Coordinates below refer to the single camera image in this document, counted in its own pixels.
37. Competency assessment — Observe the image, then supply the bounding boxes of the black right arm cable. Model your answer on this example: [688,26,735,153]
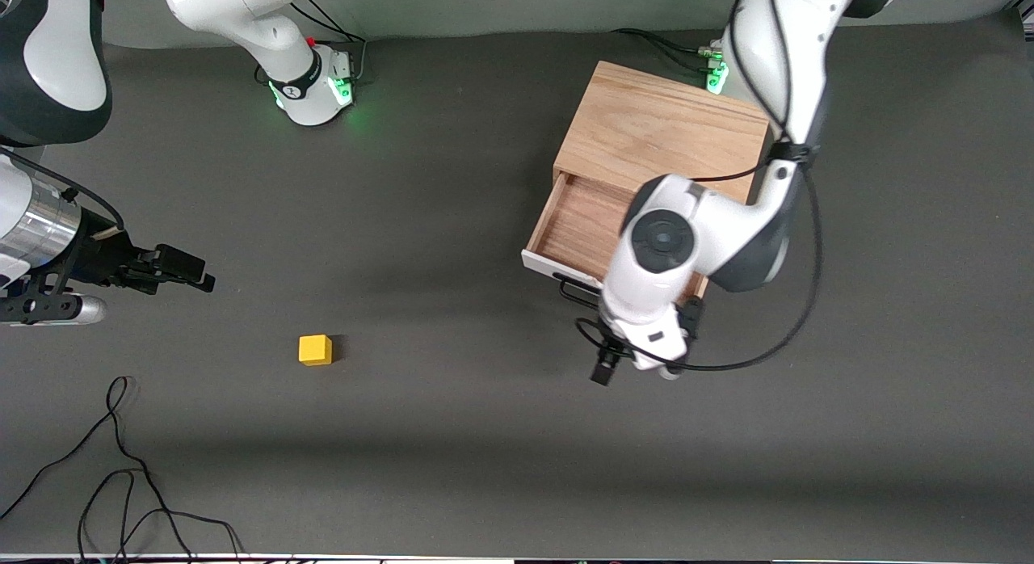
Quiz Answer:
[0,148,124,230]

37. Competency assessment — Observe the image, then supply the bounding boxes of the wooden drawer with black handle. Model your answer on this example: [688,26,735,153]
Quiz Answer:
[521,172,710,316]

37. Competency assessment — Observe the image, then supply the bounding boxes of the black left arm base cables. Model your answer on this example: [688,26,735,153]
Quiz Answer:
[612,27,724,74]

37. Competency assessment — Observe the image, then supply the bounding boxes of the thin black loose cable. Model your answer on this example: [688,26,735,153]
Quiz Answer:
[0,376,247,561]
[77,467,195,561]

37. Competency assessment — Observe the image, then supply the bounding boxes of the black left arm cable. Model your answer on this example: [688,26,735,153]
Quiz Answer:
[565,0,826,373]

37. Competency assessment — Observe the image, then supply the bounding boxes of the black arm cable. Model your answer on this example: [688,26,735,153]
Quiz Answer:
[0,148,124,230]
[565,0,826,373]

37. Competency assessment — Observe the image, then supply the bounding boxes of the yellow cube block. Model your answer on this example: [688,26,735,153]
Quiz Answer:
[298,334,334,368]

